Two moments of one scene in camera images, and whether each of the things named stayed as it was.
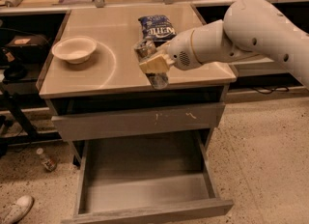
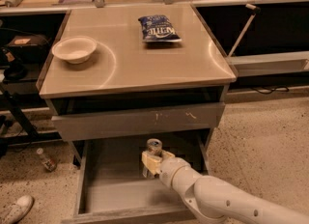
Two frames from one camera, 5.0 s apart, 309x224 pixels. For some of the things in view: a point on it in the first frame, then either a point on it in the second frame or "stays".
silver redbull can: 143,48 -> 154,146
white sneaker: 17,210 stays
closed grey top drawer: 116,124 stays
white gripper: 180,50 -> 168,168
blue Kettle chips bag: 158,28 stays
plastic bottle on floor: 49,162 stays
